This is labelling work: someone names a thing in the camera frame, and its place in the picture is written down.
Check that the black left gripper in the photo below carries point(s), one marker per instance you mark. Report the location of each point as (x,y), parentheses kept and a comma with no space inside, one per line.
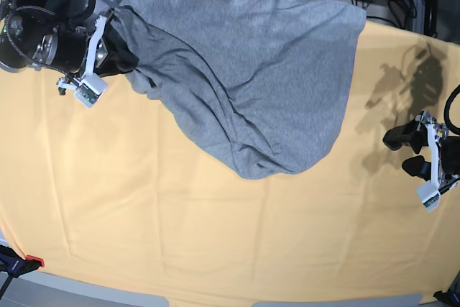
(415,135)

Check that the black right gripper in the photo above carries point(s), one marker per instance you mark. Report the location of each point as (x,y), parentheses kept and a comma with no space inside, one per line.
(68,51)

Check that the grey t-shirt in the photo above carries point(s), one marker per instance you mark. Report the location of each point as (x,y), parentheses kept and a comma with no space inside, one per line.
(261,85)

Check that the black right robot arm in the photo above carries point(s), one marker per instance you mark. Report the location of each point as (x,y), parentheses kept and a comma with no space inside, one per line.
(45,34)

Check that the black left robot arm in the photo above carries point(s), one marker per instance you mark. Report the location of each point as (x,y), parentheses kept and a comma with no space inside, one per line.
(450,119)

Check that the yellow table cloth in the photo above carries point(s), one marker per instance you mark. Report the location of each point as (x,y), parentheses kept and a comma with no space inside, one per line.
(118,196)

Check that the black clamp bottom right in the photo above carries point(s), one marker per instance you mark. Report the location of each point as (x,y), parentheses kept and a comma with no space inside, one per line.
(450,297)

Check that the black box far right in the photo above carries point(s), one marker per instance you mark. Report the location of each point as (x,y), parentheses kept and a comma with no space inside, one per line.
(431,15)

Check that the clamp with red tip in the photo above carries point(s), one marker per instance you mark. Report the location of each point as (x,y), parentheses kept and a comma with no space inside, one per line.
(15,266)

